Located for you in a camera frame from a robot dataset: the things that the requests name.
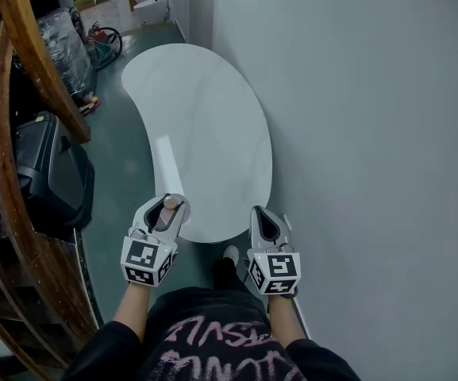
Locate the person's right forearm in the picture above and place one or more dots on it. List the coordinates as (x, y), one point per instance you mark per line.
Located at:
(286, 324)

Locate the black grey machine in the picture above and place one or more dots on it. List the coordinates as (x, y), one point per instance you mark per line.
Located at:
(46, 173)

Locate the red fire extinguisher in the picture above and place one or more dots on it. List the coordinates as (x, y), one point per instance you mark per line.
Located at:
(97, 34)

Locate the person's white shoe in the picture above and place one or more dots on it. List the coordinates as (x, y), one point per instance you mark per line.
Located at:
(231, 252)

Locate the small floor clutter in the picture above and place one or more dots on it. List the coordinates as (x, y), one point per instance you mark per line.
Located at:
(90, 103)

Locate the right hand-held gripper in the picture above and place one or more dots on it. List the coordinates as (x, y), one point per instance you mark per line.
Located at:
(278, 272)

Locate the white toilet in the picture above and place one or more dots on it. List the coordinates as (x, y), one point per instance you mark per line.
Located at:
(153, 10)

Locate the light wooden stair beam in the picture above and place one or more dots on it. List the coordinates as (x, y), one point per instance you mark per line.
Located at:
(42, 62)

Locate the white kidney-shaped table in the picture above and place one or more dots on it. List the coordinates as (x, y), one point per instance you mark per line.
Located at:
(197, 113)

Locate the person's black trouser leg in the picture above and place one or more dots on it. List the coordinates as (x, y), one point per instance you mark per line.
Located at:
(228, 276)

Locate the plastic-wrapped pallet stack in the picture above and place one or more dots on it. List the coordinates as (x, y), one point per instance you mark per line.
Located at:
(64, 50)

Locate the small pink round object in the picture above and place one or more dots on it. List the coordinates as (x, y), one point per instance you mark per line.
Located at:
(170, 202)

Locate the black printed sweatshirt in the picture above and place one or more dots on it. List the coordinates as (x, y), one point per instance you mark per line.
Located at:
(212, 355)

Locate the person's left forearm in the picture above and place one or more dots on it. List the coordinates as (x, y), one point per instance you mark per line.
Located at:
(131, 312)

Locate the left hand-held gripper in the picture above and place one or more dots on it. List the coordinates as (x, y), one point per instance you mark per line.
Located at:
(145, 262)

